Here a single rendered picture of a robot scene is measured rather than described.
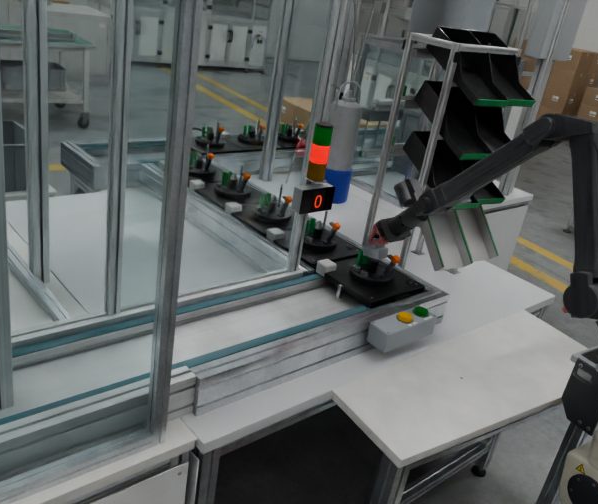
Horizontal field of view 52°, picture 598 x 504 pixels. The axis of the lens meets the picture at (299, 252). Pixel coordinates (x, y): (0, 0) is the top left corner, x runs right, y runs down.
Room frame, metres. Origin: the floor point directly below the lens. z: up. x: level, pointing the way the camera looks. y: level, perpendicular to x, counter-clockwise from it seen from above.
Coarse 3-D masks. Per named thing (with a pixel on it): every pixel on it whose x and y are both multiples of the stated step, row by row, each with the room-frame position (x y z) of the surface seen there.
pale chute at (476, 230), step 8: (480, 208) 2.04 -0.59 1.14; (464, 216) 2.03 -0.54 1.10; (472, 216) 2.05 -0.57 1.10; (480, 216) 2.03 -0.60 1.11; (464, 224) 2.00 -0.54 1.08; (472, 224) 2.02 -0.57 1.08; (480, 224) 2.02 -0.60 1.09; (464, 232) 1.98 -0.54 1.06; (472, 232) 2.00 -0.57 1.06; (480, 232) 2.02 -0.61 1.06; (488, 232) 1.99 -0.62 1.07; (472, 240) 1.97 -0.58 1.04; (480, 240) 1.99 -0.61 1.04; (488, 240) 1.98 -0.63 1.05; (472, 248) 1.95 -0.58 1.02; (480, 248) 1.97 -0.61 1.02; (488, 248) 1.97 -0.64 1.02; (496, 248) 1.95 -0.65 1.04; (472, 256) 1.93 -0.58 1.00; (480, 256) 1.95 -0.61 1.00; (488, 256) 1.97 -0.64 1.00
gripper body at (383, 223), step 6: (396, 216) 1.65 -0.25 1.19; (378, 222) 1.65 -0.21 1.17; (384, 222) 1.65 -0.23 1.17; (390, 222) 1.65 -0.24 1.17; (396, 222) 1.63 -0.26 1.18; (402, 222) 1.62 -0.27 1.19; (384, 228) 1.64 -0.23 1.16; (390, 228) 1.65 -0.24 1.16; (396, 228) 1.63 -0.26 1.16; (402, 228) 1.62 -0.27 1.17; (408, 228) 1.62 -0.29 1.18; (384, 234) 1.63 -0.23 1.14; (390, 234) 1.64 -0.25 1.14; (396, 234) 1.64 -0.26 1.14; (402, 234) 1.64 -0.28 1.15; (408, 234) 1.68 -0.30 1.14; (390, 240) 1.63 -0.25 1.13
